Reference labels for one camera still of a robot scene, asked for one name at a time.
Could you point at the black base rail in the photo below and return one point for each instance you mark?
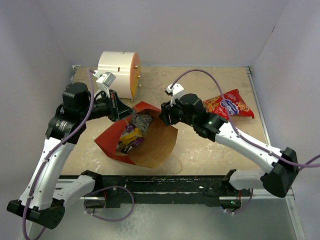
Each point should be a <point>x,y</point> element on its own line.
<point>208,190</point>

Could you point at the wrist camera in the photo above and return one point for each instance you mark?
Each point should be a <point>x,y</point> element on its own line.
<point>176,92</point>
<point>104,81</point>

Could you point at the red candy bag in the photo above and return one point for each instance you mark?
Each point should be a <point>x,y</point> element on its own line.
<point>234,104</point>

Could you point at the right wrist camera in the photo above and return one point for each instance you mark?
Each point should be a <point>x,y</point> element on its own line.
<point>176,92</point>

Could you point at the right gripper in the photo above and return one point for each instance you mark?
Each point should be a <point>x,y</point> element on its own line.
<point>167,109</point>

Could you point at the red paper bag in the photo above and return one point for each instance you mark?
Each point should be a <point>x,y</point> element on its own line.
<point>158,145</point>

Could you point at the silver snack wrapper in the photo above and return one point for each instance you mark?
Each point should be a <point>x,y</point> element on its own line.
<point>142,121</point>

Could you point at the brown purple candy bar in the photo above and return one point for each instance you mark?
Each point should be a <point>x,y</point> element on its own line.
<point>126,148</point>

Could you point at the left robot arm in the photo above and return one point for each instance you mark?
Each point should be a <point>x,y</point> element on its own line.
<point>41,202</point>

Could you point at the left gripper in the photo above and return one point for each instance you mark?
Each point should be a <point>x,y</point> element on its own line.
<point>117,109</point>

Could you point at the yellow brown candy pack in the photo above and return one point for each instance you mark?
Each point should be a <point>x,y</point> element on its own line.
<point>129,136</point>

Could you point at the white cylinder drum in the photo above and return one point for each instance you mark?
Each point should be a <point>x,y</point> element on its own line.
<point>126,67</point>

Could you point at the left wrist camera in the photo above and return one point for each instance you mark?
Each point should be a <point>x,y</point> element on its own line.
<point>104,81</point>

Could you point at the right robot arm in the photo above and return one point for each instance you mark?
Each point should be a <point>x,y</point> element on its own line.
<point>278,168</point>

